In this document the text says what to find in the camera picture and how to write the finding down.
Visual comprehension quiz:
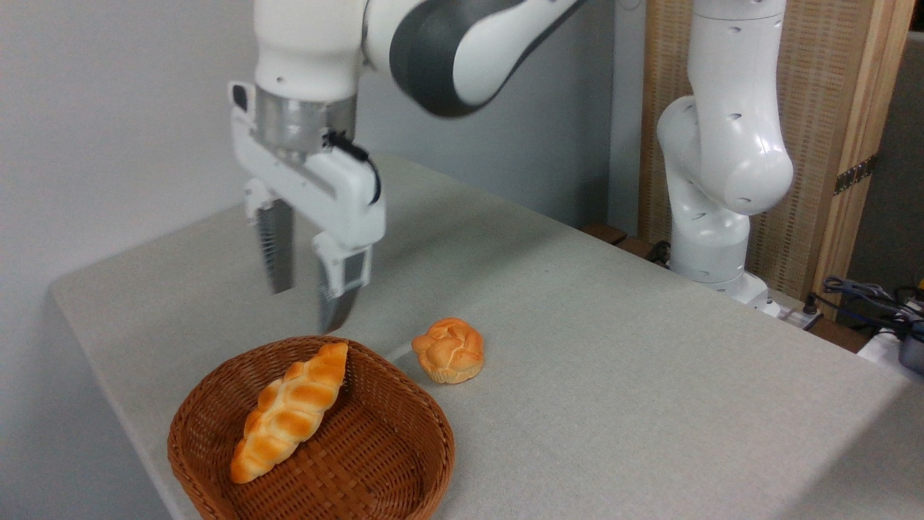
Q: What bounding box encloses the power strip with plugs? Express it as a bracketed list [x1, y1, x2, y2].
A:
[778, 292, 824, 331]

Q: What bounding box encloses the long braided bread loaf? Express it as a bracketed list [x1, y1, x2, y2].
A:
[230, 342, 349, 485]

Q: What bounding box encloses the brown wicker basket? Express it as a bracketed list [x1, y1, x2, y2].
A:
[167, 336, 456, 520]

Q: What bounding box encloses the brown wooden block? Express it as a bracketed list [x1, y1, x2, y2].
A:
[581, 222, 629, 246]

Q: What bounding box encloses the woven screen with wooden frame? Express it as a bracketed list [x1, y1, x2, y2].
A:
[638, 0, 918, 320]

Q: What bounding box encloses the round knotted bread roll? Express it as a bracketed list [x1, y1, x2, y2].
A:
[411, 318, 485, 385]

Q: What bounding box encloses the bundle of dark cables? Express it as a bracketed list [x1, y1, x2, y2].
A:
[821, 275, 924, 342]

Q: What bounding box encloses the brass hinge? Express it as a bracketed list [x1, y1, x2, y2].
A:
[834, 153, 879, 196]

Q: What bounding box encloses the grey tablecloth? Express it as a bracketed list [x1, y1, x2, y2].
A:
[49, 152, 924, 520]

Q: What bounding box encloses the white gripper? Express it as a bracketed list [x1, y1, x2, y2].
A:
[229, 81, 388, 334]

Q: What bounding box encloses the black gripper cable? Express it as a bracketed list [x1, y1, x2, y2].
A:
[322, 130, 383, 206]

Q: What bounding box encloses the dark grey container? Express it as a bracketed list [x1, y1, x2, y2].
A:
[898, 321, 924, 376]

